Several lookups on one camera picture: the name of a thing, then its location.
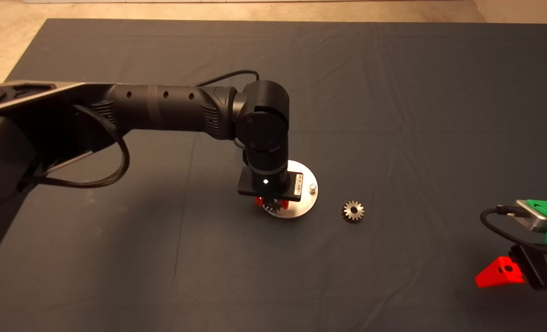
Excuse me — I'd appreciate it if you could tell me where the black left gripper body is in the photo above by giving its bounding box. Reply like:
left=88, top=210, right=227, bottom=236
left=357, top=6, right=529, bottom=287
left=237, top=166, right=304, bottom=202

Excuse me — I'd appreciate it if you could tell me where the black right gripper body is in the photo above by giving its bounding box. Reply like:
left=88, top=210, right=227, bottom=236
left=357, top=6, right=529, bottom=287
left=509, top=243, right=547, bottom=291

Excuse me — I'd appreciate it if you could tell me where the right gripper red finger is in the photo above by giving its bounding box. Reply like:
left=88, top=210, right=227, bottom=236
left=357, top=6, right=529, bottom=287
left=475, top=256, right=526, bottom=289

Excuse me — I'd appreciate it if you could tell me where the round metal carrier plate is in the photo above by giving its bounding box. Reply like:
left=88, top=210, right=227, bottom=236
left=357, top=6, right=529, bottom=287
left=262, top=160, right=320, bottom=219

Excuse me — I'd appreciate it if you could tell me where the dark grey table cloth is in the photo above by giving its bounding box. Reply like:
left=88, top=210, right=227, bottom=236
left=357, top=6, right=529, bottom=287
left=0, top=18, right=547, bottom=332

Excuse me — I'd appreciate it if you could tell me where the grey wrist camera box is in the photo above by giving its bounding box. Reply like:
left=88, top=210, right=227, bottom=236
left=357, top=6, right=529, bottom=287
left=516, top=200, right=547, bottom=232

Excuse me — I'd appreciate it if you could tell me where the black camera cable with plug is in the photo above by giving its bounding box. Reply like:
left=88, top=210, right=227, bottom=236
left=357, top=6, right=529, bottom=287
left=480, top=205, right=547, bottom=259

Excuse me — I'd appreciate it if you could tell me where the thin black cable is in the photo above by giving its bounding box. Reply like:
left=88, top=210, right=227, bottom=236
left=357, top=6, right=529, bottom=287
left=191, top=70, right=261, bottom=88

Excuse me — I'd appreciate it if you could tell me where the black braided cable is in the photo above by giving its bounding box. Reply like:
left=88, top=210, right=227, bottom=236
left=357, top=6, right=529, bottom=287
left=20, top=104, right=131, bottom=189

